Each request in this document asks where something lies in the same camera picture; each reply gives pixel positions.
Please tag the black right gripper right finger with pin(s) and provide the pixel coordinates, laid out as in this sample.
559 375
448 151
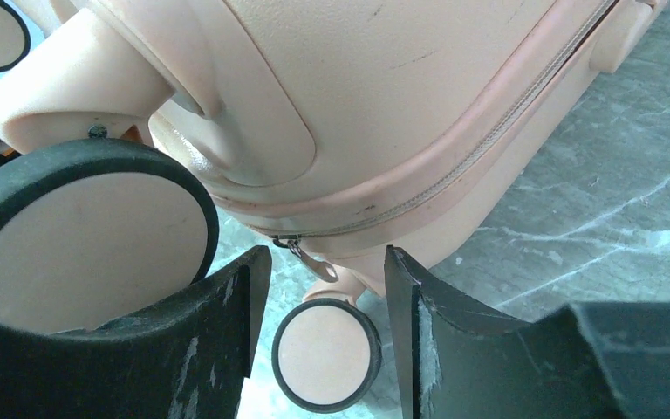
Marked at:
459 358

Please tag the silver zipper pull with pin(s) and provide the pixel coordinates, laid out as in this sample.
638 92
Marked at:
320 269

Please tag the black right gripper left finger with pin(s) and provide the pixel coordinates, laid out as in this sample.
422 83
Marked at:
185 356

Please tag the black suitcase wheel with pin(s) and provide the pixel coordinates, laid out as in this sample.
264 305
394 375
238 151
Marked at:
93 230
326 355

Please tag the pink hard-shell suitcase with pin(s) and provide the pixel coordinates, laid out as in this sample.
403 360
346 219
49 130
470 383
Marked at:
353 124

